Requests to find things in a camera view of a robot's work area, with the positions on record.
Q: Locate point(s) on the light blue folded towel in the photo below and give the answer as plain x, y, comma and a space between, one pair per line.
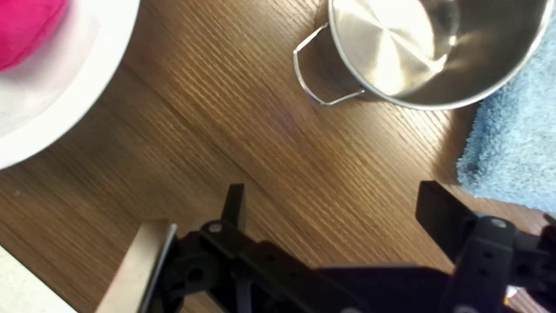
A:
511, 148

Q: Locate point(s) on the small silver pot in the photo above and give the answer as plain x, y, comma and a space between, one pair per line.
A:
433, 54

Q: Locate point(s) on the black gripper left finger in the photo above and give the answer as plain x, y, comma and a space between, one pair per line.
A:
228, 232

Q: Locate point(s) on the pink plush toy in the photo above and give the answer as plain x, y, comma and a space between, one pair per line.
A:
26, 25

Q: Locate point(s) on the white bowl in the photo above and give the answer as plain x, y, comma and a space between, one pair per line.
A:
50, 91

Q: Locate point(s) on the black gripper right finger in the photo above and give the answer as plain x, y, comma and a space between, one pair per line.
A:
445, 219

